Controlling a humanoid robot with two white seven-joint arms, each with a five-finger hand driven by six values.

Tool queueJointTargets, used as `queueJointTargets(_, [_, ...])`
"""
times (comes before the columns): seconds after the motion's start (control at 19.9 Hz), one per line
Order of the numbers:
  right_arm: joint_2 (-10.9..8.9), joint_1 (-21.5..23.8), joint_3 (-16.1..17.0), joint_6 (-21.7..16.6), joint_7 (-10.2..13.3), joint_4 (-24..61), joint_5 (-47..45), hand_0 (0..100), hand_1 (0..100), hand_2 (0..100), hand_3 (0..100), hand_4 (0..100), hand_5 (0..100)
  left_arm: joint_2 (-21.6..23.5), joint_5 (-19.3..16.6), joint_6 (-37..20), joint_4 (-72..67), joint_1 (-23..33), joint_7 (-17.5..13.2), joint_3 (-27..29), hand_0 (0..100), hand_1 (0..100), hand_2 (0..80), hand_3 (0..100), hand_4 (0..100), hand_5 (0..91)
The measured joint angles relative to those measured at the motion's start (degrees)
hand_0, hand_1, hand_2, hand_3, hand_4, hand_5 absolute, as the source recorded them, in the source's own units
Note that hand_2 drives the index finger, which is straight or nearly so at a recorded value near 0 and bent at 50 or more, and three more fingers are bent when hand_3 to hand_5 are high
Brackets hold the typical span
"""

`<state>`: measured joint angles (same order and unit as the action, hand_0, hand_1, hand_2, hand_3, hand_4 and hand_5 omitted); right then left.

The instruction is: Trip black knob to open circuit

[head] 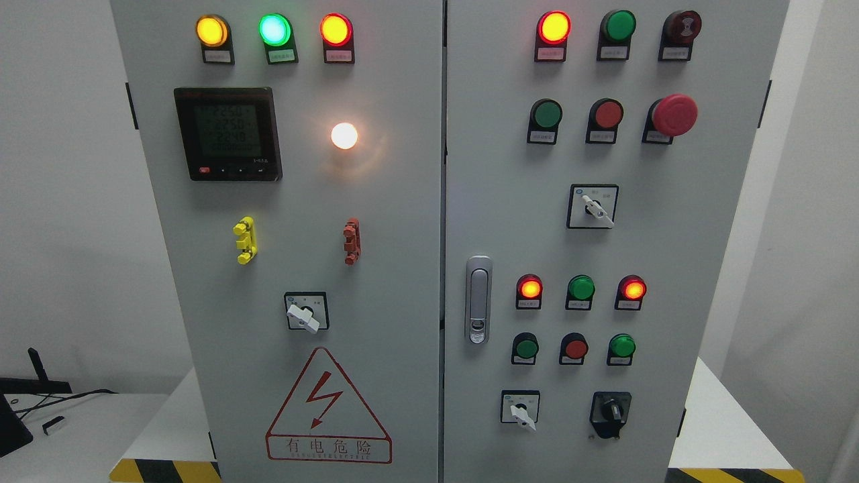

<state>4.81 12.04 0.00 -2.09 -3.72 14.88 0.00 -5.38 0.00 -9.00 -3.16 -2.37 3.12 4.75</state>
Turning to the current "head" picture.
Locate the white glowing indicator light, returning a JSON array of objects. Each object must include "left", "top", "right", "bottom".
[{"left": 330, "top": 122, "right": 359, "bottom": 150}]

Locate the upper right white selector switch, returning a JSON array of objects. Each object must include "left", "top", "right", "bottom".
[{"left": 566, "top": 184, "right": 619, "bottom": 229}]

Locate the left door white selector switch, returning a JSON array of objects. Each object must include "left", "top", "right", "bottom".
[{"left": 283, "top": 291, "right": 330, "bottom": 334}]

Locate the black monitor corner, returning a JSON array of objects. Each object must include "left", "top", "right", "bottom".
[{"left": 0, "top": 394, "right": 34, "bottom": 458}]

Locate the black cable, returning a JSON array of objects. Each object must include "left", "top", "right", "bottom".
[{"left": 5, "top": 388, "right": 119, "bottom": 422}]

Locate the green push button lower right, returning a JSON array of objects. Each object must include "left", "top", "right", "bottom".
[{"left": 605, "top": 333, "right": 636, "bottom": 366}]

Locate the red emergency stop mushroom button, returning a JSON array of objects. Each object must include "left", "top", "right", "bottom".
[{"left": 642, "top": 93, "right": 699, "bottom": 146}]

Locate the red indicator middle right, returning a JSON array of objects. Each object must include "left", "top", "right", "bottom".
[{"left": 614, "top": 274, "right": 648, "bottom": 311}]

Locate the black rotary knob switch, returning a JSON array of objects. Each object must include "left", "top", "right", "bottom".
[{"left": 590, "top": 391, "right": 631, "bottom": 438}]

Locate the green push button upper row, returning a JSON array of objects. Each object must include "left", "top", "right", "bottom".
[{"left": 527, "top": 98, "right": 562, "bottom": 146}]

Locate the lower white selector switch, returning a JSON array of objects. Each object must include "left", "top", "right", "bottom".
[{"left": 500, "top": 390, "right": 540, "bottom": 431}]

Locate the green indicator light top left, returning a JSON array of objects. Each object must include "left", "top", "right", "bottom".
[{"left": 258, "top": 13, "right": 299, "bottom": 64}]

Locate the green push button lower left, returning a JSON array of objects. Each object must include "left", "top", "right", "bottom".
[{"left": 511, "top": 332, "right": 540, "bottom": 365}]

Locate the yellow indicator light top left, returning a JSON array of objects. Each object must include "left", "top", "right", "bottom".
[{"left": 195, "top": 13, "right": 234, "bottom": 64}]

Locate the silver door latch handle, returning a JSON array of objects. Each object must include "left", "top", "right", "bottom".
[{"left": 464, "top": 256, "right": 492, "bottom": 343}]

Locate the white platform with hazard stripes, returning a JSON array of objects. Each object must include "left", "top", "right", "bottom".
[{"left": 110, "top": 361, "right": 804, "bottom": 482}]

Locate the small black white adapter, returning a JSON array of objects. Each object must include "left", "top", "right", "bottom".
[{"left": 41, "top": 415, "right": 66, "bottom": 436}]

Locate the dark red buzzer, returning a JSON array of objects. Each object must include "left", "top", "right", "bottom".
[{"left": 658, "top": 10, "right": 702, "bottom": 62}]

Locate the red lit indicator top right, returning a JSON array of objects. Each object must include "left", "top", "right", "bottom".
[{"left": 534, "top": 10, "right": 572, "bottom": 63}]

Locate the right grey cabinet door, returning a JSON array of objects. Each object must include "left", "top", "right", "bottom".
[{"left": 443, "top": 1, "right": 789, "bottom": 482}]

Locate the red push button upper row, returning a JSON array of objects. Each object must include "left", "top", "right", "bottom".
[{"left": 585, "top": 98, "right": 625, "bottom": 144}]

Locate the black digital power meter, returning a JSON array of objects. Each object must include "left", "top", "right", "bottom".
[{"left": 174, "top": 87, "right": 282, "bottom": 182}]

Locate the green indicator middle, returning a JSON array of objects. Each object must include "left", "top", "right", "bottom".
[{"left": 565, "top": 274, "right": 595, "bottom": 310}]

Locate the red lit indicator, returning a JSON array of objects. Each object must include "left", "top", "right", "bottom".
[
  {"left": 534, "top": 10, "right": 572, "bottom": 63},
  {"left": 515, "top": 273, "right": 543, "bottom": 310}
]

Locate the red lit indicator middle left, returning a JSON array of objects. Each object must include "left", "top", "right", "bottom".
[{"left": 515, "top": 273, "right": 543, "bottom": 310}]

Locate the green indicator top right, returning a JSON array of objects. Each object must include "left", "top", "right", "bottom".
[{"left": 597, "top": 9, "right": 636, "bottom": 61}]

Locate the grey cabinet door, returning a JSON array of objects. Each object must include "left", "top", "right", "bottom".
[
  {"left": 443, "top": 1, "right": 789, "bottom": 482},
  {"left": 111, "top": 1, "right": 443, "bottom": 482}
]

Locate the red push button lower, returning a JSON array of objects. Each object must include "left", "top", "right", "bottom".
[{"left": 558, "top": 332, "right": 589, "bottom": 365}]

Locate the left grey cabinet door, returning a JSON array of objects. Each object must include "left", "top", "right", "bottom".
[{"left": 111, "top": 1, "right": 443, "bottom": 482}]

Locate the black device with antenna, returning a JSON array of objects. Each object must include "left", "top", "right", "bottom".
[{"left": 1, "top": 347, "right": 73, "bottom": 394}]

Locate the red indicator light top left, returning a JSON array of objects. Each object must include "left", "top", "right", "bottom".
[{"left": 319, "top": 12, "right": 355, "bottom": 64}]

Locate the red electric hazard warning sticker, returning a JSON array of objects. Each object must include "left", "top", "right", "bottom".
[{"left": 266, "top": 347, "right": 393, "bottom": 464}]

